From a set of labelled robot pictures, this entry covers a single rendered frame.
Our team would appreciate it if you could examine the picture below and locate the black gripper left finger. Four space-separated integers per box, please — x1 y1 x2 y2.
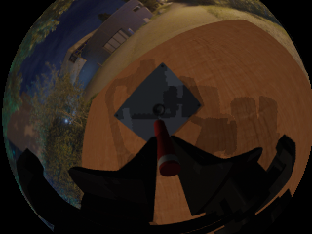
69 136 159 222

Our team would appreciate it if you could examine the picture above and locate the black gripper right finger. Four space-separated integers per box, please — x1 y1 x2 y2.
169 136 262 215

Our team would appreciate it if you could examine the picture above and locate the dark grey sloped panel with hole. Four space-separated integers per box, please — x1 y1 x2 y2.
114 62 202 141

